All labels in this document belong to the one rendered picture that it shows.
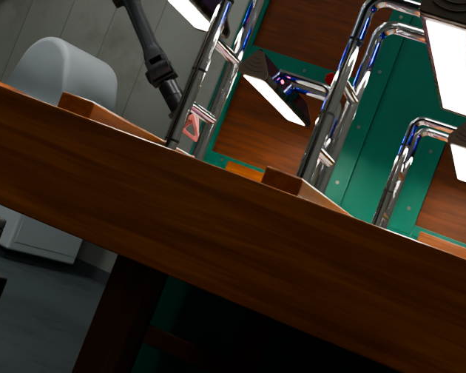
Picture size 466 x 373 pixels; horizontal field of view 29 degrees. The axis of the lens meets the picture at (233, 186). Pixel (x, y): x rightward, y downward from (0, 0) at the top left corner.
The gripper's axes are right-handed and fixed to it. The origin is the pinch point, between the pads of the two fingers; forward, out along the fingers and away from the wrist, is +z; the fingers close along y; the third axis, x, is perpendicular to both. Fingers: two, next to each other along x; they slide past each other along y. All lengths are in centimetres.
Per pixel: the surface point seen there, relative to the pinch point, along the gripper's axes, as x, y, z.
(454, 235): -51, 46, 58
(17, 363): 88, 14, 28
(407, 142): -52, -12, 36
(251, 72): -26.9, -33.9, 4.5
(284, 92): -30.3, -12.9, 6.7
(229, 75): -28, -94, 26
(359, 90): -47, -93, 41
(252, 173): -4.4, 38.2, 7.7
